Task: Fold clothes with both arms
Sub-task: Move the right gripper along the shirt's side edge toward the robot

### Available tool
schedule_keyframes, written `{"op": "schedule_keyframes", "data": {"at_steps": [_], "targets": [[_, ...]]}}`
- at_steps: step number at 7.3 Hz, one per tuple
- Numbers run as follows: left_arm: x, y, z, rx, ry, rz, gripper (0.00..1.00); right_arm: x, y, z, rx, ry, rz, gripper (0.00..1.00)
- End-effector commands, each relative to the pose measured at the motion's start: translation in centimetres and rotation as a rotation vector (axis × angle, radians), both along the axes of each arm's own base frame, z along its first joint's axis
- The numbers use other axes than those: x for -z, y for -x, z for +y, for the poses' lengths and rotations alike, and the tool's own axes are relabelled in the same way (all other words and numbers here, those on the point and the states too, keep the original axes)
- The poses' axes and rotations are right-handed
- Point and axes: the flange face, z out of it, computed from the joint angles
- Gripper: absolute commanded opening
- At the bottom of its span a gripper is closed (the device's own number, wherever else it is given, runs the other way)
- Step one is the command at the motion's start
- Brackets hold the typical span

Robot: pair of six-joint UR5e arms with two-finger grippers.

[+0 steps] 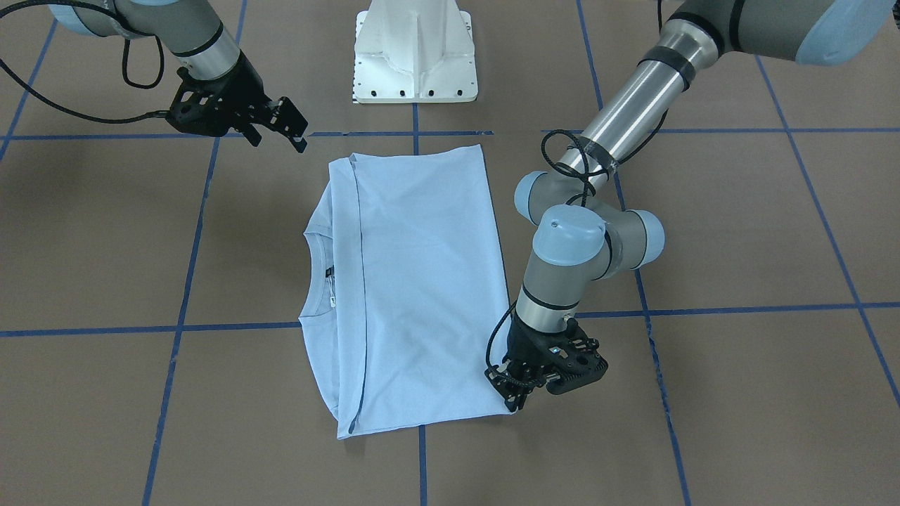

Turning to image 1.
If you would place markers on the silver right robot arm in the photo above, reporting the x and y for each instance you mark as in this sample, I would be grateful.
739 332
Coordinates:
190 30

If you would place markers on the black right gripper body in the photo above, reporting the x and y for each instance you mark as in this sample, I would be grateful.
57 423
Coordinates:
244 90

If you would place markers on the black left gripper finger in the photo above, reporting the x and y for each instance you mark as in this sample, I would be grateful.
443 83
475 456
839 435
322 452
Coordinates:
514 396
498 379

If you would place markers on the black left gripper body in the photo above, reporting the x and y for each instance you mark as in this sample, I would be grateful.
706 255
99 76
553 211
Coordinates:
522 342

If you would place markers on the light blue t-shirt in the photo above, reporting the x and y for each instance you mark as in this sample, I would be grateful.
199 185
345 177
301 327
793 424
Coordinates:
407 284

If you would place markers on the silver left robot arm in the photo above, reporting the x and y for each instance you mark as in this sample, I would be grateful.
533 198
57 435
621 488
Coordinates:
578 237

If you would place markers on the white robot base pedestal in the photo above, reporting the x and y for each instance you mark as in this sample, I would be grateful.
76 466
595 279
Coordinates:
414 52

